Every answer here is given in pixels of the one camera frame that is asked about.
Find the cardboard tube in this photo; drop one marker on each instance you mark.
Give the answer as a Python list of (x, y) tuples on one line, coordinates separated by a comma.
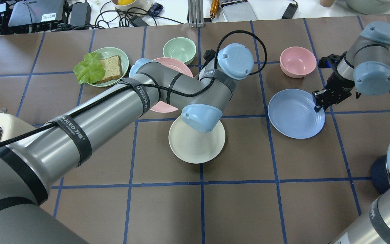
[(326, 3)]

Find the white bowl with fruit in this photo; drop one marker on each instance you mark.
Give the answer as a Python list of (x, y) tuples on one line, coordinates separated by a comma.
[(133, 6)]

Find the green plate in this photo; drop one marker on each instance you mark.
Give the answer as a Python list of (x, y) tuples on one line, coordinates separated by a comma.
[(109, 52)]

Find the black power adapter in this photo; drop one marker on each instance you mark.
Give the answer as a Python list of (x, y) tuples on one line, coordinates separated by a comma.
[(290, 11)]

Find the aluminium frame post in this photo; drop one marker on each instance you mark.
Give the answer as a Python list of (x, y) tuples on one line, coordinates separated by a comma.
[(196, 13)]

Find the cream plate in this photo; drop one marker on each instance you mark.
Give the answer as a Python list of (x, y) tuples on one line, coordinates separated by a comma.
[(193, 146)]

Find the kitchen scale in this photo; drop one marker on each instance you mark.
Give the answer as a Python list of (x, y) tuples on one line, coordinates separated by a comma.
[(237, 10)]

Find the green lettuce leaf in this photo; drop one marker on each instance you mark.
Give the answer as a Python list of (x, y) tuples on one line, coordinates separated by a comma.
[(90, 70)]

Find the pink bowl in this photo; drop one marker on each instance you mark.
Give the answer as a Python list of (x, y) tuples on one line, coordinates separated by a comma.
[(297, 62)]

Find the pink plate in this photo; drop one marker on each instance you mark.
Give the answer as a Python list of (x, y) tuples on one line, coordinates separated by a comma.
[(162, 107)]

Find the bread slice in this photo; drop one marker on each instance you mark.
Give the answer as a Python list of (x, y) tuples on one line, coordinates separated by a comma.
[(112, 68)]

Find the yellow handled screwdriver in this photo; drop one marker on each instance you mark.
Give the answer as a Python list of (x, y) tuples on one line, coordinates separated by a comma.
[(214, 8)]

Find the blue plate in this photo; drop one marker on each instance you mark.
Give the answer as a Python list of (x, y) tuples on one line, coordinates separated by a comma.
[(291, 112)]

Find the green bowl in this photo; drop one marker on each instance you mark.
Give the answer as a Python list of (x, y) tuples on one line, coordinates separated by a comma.
[(180, 48)]

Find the steel mixing bowl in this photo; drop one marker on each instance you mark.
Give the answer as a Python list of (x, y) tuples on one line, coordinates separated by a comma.
[(369, 7)]

